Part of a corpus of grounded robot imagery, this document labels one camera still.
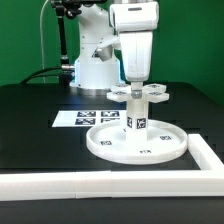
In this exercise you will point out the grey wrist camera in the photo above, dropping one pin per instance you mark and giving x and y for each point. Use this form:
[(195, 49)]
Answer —
[(106, 45)]

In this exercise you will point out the white round table top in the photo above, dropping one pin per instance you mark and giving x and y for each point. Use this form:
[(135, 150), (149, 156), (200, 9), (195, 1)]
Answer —
[(163, 142)]

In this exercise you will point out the white L-shaped fence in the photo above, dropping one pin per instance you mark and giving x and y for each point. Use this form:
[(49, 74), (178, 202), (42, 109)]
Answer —
[(207, 180)]

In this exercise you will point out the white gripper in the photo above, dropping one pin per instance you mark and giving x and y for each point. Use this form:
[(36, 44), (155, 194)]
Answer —
[(136, 49)]

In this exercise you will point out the white cross-shaped table base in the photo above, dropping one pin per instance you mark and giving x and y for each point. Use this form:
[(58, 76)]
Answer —
[(154, 93)]

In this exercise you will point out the white marker sheet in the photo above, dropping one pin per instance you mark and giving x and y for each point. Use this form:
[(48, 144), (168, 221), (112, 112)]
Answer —
[(86, 118)]

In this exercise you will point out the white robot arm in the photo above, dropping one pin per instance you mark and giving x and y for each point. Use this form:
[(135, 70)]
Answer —
[(92, 76)]

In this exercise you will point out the black camera stand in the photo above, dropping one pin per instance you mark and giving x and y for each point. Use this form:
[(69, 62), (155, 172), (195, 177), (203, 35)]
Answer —
[(69, 9)]

